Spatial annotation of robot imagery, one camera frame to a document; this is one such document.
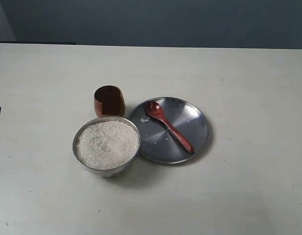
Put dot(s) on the round steel plate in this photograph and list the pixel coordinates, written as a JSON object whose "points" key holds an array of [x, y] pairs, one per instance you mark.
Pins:
{"points": [[158, 143]]}

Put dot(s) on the white granules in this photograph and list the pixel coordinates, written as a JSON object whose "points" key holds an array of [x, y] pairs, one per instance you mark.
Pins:
{"points": [[144, 120]]}

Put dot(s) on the dark red wooden spoon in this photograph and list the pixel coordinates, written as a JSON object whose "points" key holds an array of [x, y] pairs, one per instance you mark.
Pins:
{"points": [[154, 110]]}

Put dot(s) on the steel bowl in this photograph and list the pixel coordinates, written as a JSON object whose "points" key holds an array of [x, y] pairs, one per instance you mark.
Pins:
{"points": [[111, 172]]}

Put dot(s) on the brown wooden cup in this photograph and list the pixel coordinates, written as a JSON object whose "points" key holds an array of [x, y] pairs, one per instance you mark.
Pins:
{"points": [[109, 101]]}

